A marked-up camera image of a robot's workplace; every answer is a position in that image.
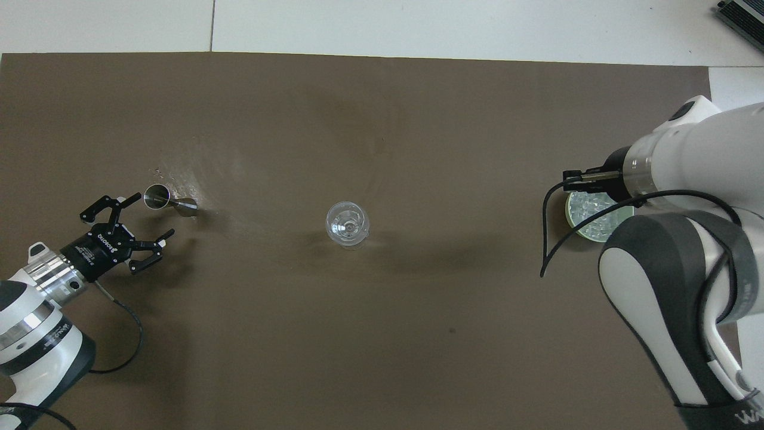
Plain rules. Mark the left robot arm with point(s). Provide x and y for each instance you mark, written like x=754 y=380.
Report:
x=33 y=340

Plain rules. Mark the clear glass cup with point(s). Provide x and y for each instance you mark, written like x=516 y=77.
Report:
x=347 y=226

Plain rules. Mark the green bowl of ice cubes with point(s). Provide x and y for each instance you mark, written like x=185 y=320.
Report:
x=591 y=218

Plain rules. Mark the steel double jigger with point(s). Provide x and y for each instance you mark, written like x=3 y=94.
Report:
x=158 y=197

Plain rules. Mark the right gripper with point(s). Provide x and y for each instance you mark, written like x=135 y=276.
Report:
x=616 y=173

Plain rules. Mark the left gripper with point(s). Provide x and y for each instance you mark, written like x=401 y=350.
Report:
x=98 y=251

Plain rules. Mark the black stand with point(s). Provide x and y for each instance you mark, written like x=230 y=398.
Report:
x=743 y=18

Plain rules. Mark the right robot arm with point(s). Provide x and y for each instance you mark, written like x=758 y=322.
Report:
x=686 y=155

